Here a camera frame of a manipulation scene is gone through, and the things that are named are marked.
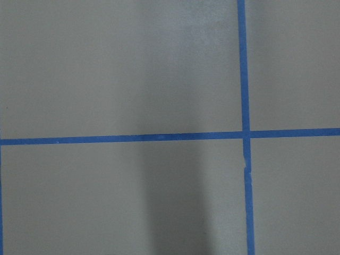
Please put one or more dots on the blue tape line crosswise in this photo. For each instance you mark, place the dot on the blue tape line crosswise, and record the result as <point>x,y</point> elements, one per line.
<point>174,137</point>

